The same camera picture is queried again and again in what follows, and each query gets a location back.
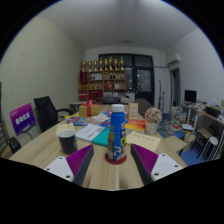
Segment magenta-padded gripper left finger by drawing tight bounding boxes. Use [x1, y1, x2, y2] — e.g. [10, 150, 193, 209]
[43, 143, 95, 187]

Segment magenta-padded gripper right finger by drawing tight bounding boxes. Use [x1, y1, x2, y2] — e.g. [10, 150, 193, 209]
[130, 143, 184, 186]

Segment blue drink bottle white cap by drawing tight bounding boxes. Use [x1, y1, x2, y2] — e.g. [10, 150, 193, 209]
[107, 103, 128, 163]

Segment black mug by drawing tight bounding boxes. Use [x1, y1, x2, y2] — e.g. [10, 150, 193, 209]
[57, 129, 79, 155]

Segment colourful magazine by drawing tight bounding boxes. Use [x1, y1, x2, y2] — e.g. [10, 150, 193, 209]
[66, 116, 89, 127]

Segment flat round red coaster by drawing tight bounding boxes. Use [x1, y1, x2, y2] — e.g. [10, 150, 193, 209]
[104, 152, 128, 166]

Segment orange yellow book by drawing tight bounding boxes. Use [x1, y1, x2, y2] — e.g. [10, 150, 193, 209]
[124, 118, 147, 133]

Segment teal book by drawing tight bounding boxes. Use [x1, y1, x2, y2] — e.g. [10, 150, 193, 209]
[91, 126, 111, 148]

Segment brown wooden stool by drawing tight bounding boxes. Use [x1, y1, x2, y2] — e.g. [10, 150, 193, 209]
[194, 128, 214, 151]

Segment pink flowers in white pot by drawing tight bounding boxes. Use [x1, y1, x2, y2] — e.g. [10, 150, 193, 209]
[144, 106, 163, 135]

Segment stack of books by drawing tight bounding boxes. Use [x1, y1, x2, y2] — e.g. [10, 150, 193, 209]
[169, 105, 188, 126]

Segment white round stool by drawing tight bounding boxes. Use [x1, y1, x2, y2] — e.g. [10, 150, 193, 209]
[202, 135, 220, 161]

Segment black office chair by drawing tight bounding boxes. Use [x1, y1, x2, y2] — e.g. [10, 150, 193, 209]
[33, 95, 74, 133]

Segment purple sign board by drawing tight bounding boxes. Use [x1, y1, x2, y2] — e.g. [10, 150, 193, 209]
[9, 102, 37, 136]

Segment blue colourful book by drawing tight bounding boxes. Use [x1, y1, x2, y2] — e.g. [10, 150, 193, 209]
[99, 119, 113, 129]

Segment yellow gift box red ribbon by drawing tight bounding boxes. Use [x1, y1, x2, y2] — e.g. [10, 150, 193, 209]
[78, 99, 101, 118]

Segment orange standing card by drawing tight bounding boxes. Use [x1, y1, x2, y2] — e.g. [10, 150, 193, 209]
[127, 102, 139, 120]

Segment wooden side desk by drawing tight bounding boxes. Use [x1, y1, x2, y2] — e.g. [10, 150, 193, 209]
[181, 103, 224, 134]

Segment black tripod stand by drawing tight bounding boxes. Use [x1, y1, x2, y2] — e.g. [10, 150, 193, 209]
[157, 80, 166, 113]

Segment black computer monitor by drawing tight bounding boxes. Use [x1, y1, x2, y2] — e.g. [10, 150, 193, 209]
[184, 89, 198, 104]

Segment dark glass door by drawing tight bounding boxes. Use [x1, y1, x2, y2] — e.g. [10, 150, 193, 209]
[98, 53, 155, 107]

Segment wooden shelf unit with trophies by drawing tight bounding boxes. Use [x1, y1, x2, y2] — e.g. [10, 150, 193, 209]
[78, 56, 127, 103]

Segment white wall air conditioner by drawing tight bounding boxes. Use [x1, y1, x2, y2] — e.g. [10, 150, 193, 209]
[166, 53, 182, 68]

